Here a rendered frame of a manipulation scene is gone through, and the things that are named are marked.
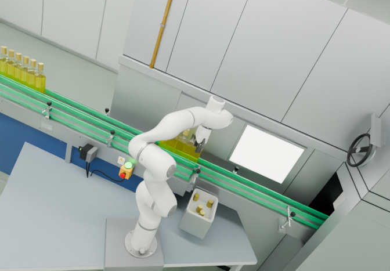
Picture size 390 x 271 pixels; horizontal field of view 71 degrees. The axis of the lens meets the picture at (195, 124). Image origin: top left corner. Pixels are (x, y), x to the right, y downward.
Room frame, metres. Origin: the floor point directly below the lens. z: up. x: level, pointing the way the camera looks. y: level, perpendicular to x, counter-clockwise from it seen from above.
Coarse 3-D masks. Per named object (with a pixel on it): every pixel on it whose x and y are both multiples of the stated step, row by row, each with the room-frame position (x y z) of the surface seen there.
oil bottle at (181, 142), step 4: (180, 136) 1.55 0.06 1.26; (180, 140) 1.52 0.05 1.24; (184, 140) 1.52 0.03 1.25; (176, 144) 1.52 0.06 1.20; (180, 144) 1.52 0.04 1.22; (184, 144) 1.52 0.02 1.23; (176, 148) 1.52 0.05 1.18; (180, 148) 1.52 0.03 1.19; (176, 152) 1.52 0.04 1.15; (180, 152) 1.52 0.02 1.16
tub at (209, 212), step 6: (198, 192) 1.41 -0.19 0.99; (204, 192) 1.41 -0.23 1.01; (192, 198) 1.31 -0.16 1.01; (198, 198) 1.40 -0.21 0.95; (204, 198) 1.40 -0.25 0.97; (210, 198) 1.40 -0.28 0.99; (216, 198) 1.40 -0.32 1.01; (192, 204) 1.33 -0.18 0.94; (198, 204) 1.36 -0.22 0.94; (204, 204) 1.38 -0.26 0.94; (216, 204) 1.34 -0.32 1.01; (192, 210) 1.29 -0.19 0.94; (204, 210) 1.33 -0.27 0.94; (210, 210) 1.35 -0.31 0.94; (198, 216) 1.19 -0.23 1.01; (204, 216) 1.28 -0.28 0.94; (210, 216) 1.27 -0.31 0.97
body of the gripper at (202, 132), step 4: (200, 128) 1.30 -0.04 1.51; (204, 128) 1.27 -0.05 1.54; (208, 128) 1.28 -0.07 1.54; (196, 132) 1.33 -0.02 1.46; (200, 132) 1.28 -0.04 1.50; (204, 132) 1.26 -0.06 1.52; (208, 132) 1.27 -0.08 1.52; (196, 136) 1.31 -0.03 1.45; (200, 136) 1.26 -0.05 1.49; (204, 136) 1.26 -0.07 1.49; (208, 136) 1.27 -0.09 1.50; (200, 140) 1.26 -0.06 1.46
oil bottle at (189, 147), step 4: (188, 140) 1.54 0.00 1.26; (188, 144) 1.52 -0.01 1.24; (192, 144) 1.52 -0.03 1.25; (184, 148) 1.52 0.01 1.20; (188, 148) 1.51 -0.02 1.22; (192, 148) 1.51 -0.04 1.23; (184, 152) 1.52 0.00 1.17; (188, 152) 1.51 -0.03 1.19; (184, 156) 1.51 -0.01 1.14; (188, 156) 1.51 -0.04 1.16
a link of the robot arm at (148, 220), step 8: (144, 184) 1.07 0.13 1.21; (136, 192) 1.05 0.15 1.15; (144, 192) 1.03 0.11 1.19; (136, 200) 1.03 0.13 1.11; (144, 200) 1.01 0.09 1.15; (152, 200) 1.00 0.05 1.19; (144, 208) 1.03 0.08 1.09; (144, 216) 1.00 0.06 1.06; (152, 216) 1.02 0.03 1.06; (160, 216) 1.05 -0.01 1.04; (144, 224) 0.99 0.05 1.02; (152, 224) 0.99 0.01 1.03
